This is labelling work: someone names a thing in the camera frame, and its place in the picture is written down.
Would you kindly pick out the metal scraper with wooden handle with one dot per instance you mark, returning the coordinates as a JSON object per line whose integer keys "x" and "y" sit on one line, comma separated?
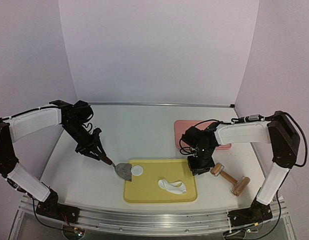
{"x": 123, "y": 170}

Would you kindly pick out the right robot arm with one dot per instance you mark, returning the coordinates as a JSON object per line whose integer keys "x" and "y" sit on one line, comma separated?
{"x": 280, "y": 130}

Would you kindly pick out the white dough lump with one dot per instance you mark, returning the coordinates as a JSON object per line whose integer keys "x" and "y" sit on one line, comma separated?
{"x": 177, "y": 188}

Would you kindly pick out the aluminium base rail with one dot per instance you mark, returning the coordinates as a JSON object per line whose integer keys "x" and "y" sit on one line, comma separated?
{"x": 206, "y": 215}

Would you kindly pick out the yellow plastic tray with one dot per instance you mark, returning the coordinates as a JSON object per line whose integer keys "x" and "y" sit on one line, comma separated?
{"x": 145, "y": 190}

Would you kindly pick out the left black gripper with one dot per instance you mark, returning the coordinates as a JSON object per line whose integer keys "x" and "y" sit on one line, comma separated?
{"x": 89, "y": 147}

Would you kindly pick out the pink plastic tray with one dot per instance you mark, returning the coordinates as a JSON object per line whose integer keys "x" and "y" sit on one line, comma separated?
{"x": 187, "y": 132}

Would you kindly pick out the freshly cut round wrapper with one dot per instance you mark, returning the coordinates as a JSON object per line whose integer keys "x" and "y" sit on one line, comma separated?
{"x": 137, "y": 170}

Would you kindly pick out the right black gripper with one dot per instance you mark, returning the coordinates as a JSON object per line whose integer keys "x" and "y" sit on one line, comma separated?
{"x": 201, "y": 166}

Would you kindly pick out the wooden double-ended rolling pin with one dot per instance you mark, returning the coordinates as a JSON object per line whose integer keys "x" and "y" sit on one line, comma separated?
{"x": 238, "y": 186}

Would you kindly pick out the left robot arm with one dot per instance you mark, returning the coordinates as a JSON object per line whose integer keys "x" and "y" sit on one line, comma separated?
{"x": 75, "y": 121}

